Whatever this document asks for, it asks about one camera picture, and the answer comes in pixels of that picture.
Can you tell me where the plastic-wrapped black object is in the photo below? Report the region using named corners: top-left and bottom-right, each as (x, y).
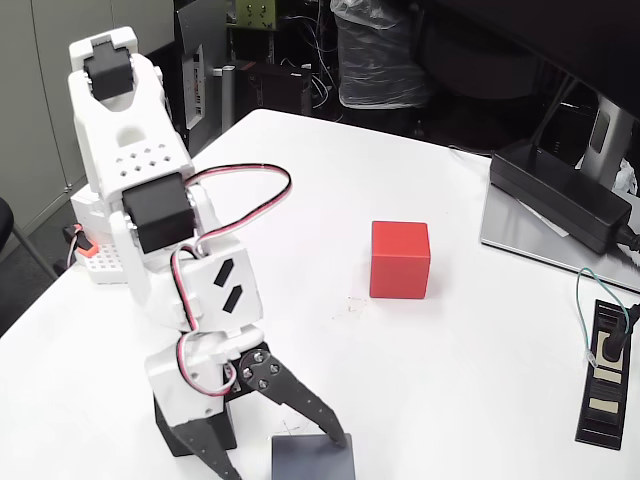
top-left (329, 0), bottom-right (434, 109)

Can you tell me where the black power adapter brick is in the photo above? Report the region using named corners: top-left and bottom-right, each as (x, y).
top-left (488, 144), bottom-right (633, 255)

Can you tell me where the black adapter power cord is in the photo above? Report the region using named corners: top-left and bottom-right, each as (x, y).
top-left (617, 222), bottom-right (640, 259)

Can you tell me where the black power strip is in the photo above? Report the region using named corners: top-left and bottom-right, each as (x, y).
top-left (573, 298), bottom-right (637, 450)

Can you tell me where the grey cube block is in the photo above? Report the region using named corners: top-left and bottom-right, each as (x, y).
top-left (270, 433), bottom-right (357, 480)

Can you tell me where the silver monitor stand base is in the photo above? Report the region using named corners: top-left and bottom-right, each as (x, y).
top-left (479, 184), bottom-right (640, 294)

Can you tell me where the black box with red strip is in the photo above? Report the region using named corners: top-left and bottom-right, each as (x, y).
top-left (234, 59), bottom-right (314, 119)

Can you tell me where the thin green cable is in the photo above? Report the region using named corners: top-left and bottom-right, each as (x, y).
top-left (574, 267), bottom-right (632, 369)

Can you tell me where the black chair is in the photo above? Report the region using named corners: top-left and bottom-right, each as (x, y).
top-left (0, 196), bottom-right (61, 281)

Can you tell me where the clear tape mark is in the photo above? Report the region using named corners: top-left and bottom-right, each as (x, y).
top-left (332, 295), bottom-right (369, 320)

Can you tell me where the black monitor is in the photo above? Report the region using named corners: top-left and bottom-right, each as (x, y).
top-left (422, 0), bottom-right (640, 124)

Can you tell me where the red cube block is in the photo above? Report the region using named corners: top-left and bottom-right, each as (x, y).
top-left (369, 220), bottom-right (432, 300)

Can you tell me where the green box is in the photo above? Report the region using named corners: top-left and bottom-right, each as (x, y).
top-left (234, 0), bottom-right (277, 31)

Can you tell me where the crumpled white plastic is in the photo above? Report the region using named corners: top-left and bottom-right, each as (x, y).
top-left (614, 158), bottom-right (640, 196)

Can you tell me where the black cube block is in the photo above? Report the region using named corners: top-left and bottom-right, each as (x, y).
top-left (153, 394), bottom-right (239, 458)

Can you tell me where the orange connector clamp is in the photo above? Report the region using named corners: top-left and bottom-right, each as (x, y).
top-left (62, 224), bottom-right (97, 259)

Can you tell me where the silver upright device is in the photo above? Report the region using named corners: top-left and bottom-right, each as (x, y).
top-left (213, 64), bottom-right (236, 136)

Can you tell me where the silver monitor stand neck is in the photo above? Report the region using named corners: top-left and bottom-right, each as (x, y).
top-left (579, 94), bottom-right (637, 186)

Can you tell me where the black power plug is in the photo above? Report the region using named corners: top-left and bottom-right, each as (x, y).
top-left (597, 304), bottom-right (640, 364)

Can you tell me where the red white black servo cable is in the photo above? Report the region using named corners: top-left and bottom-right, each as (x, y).
top-left (169, 162), bottom-right (294, 399)

